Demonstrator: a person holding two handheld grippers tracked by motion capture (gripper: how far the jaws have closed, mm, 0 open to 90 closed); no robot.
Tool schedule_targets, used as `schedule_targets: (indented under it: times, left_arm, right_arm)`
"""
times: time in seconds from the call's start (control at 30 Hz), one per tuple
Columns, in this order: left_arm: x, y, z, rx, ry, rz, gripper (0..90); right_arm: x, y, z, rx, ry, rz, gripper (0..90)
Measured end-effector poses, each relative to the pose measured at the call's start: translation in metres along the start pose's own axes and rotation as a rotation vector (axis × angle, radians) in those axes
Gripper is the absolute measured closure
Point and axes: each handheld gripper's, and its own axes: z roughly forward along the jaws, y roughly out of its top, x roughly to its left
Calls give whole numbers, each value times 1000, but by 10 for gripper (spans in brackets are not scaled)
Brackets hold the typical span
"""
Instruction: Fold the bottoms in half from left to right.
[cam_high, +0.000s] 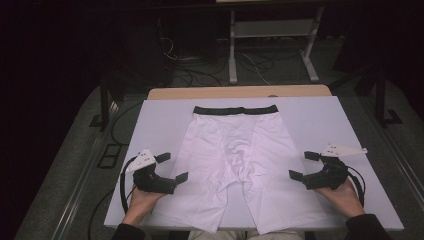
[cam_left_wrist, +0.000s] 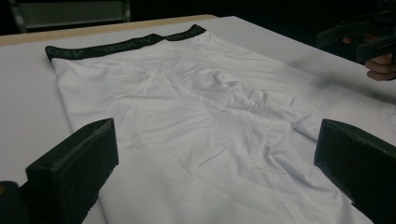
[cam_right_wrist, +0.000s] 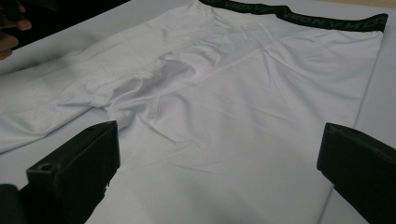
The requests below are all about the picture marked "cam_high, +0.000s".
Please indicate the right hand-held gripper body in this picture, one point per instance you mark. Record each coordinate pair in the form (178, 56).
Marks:
(328, 176)

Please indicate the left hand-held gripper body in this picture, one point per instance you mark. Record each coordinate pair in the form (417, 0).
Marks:
(151, 182)

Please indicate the white shorts with black waistband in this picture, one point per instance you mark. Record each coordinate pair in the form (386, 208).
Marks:
(206, 150)

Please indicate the person's left hand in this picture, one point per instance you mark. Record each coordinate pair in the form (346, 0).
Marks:
(144, 203)

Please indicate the person's right hand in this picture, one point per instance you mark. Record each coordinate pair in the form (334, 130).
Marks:
(343, 198)

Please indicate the wooden table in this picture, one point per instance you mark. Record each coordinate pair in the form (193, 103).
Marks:
(206, 92)

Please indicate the black metal stand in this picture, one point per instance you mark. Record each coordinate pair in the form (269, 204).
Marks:
(104, 106)
(381, 96)

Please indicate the white metal stand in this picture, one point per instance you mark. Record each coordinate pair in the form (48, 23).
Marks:
(273, 28)

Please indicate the black floor frame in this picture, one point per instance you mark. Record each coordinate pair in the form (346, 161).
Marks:
(111, 156)

